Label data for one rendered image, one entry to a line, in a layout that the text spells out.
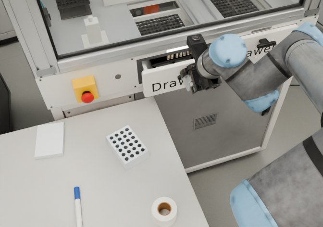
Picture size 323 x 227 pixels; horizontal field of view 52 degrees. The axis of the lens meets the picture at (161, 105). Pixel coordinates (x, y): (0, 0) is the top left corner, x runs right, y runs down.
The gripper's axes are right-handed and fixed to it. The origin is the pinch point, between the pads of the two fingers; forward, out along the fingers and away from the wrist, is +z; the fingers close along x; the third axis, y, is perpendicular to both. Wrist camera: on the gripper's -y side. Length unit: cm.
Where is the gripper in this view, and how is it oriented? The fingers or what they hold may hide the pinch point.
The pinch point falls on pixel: (190, 74)
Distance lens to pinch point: 108.2
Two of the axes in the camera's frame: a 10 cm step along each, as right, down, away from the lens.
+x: 9.5, -2.5, 1.9
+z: -1.6, 1.3, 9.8
